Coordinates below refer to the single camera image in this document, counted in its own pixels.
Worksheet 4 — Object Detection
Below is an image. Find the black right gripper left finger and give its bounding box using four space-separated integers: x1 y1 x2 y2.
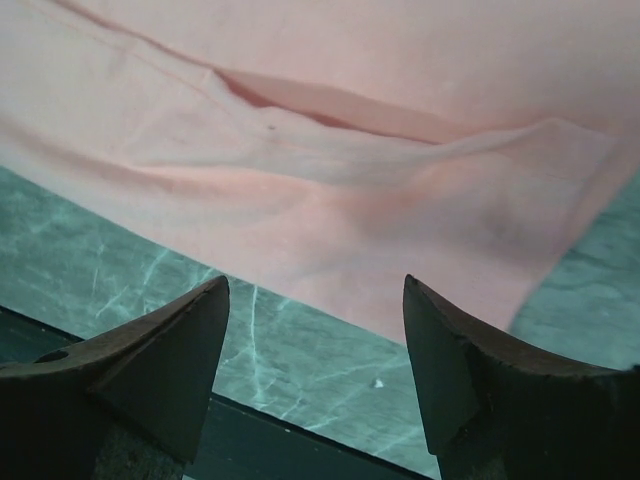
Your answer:
1 276 230 479

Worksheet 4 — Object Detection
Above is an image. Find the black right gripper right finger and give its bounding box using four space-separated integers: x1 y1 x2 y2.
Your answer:
403 276 639 479

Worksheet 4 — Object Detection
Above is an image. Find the salmon pink t shirt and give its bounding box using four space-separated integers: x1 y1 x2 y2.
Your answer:
1 1 639 341

